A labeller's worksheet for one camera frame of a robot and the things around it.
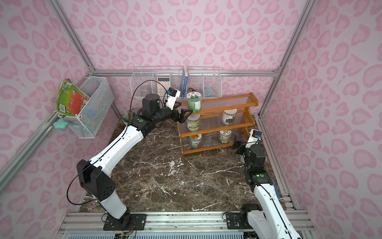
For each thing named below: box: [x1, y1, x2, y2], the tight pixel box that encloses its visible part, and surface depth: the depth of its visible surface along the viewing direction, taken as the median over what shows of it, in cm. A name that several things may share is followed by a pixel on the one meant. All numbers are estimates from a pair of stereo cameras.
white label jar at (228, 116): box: [221, 108, 238, 126], surface depth 90 cm
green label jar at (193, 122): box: [186, 114, 201, 132], surface depth 88 cm
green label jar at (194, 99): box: [186, 91, 202, 114], surface depth 80 cm
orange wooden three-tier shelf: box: [177, 92, 260, 155], surface depth 97 cm
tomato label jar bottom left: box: [189, 133, 202, 149], surface depth 97 cm
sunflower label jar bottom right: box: [218, 129, 232, 144], surface depth 100 cm
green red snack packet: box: [55, 78, 90, 117], surface depth 73 cm
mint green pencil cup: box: [122, 111, 137, 126], surface depth 102 cm
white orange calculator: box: [157, 76, 171, 97], surface depth 96 cm
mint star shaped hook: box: [53, 117, 69, 129], surface depth 64 cm
